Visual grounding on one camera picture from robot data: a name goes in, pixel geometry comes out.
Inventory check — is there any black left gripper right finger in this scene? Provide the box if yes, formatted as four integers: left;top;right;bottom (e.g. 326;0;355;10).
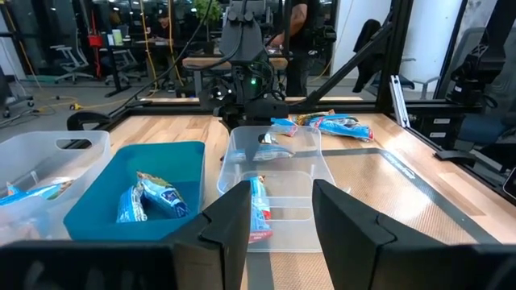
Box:
312;180;497;290

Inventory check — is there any purple green granola bar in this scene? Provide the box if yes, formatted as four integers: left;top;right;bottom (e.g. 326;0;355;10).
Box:
136;172;190;218

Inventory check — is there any black clamp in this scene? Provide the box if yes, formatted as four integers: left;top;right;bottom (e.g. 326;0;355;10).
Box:
66;111;112;131

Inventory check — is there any clear plastic bin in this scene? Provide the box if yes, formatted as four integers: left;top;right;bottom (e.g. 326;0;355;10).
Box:
216;125;336;254
0;129;113;245

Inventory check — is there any blue purple granola bar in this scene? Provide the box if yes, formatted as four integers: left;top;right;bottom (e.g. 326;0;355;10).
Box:
115;184;148;225

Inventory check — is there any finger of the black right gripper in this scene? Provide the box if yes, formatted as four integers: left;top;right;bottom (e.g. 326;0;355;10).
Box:
225;114;243;131
241;114;260;130

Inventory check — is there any silver aluminium extrusion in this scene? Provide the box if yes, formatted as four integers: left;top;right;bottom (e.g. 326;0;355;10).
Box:
389;74;412;129

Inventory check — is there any wooden background table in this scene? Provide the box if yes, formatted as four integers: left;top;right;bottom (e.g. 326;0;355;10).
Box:
181;55;289;97

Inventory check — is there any blue red granola bar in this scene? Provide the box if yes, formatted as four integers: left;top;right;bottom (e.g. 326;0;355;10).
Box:
248;175;274;244

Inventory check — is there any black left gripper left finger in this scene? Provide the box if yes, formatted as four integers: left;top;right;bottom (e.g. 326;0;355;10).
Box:
173;180;253;290

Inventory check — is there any white office chair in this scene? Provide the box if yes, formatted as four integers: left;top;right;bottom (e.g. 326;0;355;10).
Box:
105;48;142;86
50;43;94;85

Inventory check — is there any teal plastic bin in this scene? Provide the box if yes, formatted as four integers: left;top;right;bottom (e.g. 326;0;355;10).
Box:
63;140;206;242

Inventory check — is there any person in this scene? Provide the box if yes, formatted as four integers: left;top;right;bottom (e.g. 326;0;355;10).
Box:
268;0;323;98

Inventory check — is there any translucent baking mat black border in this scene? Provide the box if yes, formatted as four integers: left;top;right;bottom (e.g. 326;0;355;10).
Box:
241;147;501;290

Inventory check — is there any black aluminium frame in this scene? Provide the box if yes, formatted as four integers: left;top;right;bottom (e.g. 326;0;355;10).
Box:
108;0;485;122
402;120;516;205

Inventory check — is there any green plant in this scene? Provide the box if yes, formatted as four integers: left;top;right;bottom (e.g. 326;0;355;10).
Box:
192;0;222;24

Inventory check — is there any brown green granola bar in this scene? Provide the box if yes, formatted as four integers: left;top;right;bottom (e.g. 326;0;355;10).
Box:
296;109;336;126

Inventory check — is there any blue orange granola bar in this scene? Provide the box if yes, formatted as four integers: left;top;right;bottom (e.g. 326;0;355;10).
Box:
0;180;74;207

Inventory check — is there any black hanging jacket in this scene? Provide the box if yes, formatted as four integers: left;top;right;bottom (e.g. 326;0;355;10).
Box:
352;18;386;94

